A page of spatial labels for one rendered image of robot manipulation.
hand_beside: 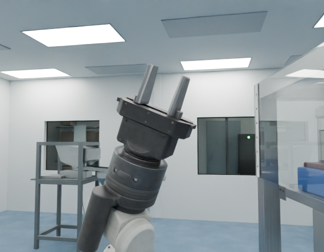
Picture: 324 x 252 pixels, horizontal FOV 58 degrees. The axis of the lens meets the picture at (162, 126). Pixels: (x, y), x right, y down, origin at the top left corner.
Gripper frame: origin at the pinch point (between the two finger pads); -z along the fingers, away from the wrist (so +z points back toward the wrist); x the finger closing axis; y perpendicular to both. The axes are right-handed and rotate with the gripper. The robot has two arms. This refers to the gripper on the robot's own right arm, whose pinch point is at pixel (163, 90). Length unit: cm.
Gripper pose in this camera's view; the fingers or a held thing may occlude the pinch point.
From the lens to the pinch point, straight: 44.1
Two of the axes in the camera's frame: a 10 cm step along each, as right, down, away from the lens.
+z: -3.1, 9.3, 2.0
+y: 3.7, -0.7, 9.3
